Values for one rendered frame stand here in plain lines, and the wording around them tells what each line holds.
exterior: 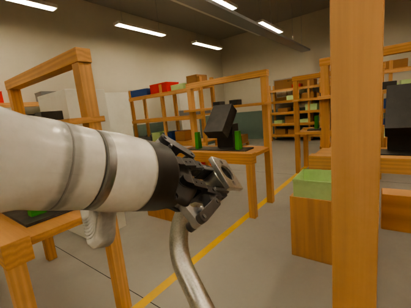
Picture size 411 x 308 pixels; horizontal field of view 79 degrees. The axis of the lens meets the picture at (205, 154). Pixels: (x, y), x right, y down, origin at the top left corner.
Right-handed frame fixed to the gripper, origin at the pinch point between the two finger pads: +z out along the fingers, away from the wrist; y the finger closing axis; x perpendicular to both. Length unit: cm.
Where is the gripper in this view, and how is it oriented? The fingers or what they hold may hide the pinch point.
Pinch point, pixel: (211, 183)
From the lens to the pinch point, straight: 36.8
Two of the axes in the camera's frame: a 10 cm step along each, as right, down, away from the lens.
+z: 5.9, 1.6, 7.9
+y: -4.3, -7.6, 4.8
